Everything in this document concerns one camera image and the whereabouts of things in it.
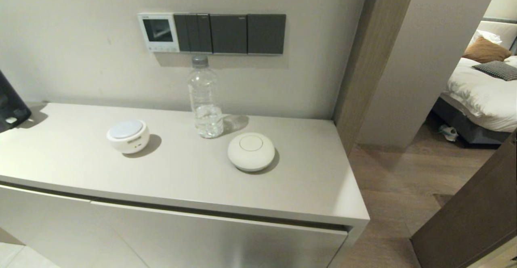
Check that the white wall thermostat panel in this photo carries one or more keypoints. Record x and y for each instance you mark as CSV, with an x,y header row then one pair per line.
x,y
158,30

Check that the white round puck device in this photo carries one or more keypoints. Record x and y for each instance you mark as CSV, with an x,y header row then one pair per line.
x,y
251,153

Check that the clear plastic water bottle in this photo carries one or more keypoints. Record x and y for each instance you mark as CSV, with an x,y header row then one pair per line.
x,y
206,98

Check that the grey cabinet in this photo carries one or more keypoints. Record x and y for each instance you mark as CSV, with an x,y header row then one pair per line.
x,y
202,205

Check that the grey cabinet door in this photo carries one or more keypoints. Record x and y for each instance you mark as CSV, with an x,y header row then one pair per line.
x,y
60,227
242,243

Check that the white round device grey lid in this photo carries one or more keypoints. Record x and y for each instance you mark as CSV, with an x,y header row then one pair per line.
x,y
128,139

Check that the light shoe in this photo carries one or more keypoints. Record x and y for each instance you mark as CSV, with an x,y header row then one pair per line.
x,y
449,133

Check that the dark bed base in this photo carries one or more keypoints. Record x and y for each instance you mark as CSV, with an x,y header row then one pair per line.
x,y
468,130

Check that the bed with white duvet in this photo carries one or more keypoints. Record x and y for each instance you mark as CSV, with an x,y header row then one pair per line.
x,y
480,94

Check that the dark brown wooden door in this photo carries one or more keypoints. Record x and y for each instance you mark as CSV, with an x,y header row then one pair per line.
x,y
476,219

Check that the brown pillow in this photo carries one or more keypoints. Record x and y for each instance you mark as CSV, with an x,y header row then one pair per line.
x,y
486,51

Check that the black white checked pillow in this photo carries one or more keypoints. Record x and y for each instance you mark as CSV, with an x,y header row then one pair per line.
x,y
499,70

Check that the black device with white label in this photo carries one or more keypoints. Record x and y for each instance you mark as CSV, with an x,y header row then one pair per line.
x,y
10,102

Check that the beige padded headboard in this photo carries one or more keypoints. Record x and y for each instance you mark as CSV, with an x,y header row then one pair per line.
x,y
503,28

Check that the dark grey single wall switch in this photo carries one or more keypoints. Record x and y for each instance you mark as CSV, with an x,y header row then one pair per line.
x,y
228,34
266,34

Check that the dark grey triple wall switch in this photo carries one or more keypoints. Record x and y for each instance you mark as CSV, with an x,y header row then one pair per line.
x,y
193,33

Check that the brown wooden door frame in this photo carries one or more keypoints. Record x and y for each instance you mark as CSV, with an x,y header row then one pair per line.
x,y
371,58

